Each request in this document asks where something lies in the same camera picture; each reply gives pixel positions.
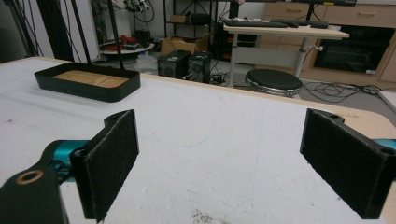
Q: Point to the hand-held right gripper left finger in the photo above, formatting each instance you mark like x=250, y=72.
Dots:
x=107, y=165

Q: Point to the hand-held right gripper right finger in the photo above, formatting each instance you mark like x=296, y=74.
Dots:
x=345, y=161

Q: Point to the black tray with wooden bottom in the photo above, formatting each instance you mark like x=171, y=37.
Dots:
x=90, y=81

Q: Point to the round black stool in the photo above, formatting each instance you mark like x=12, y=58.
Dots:
x=273, y=81

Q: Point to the black oven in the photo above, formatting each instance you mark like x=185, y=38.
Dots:
x=355, y=49

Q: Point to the round white table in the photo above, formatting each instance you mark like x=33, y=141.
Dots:
x=127, y=49

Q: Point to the black computer tower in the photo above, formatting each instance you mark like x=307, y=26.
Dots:
x=173, y=64
x=199, y=66

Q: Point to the black metal stand pole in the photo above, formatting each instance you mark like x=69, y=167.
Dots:
x=81, y=32
x=115, y=34

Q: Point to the cardboard box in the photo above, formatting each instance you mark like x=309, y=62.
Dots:
x=180, y=45

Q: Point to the light wooden desk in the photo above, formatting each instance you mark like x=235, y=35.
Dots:
x=285, y=34

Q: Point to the wooden cabinet with drawers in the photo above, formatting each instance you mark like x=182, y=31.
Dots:
x=358, y=18

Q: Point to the black keyboard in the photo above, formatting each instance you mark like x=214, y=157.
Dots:
x=300, y=23
x=253, y=23

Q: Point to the black metal shelf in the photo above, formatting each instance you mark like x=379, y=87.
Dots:
x=190, y=18

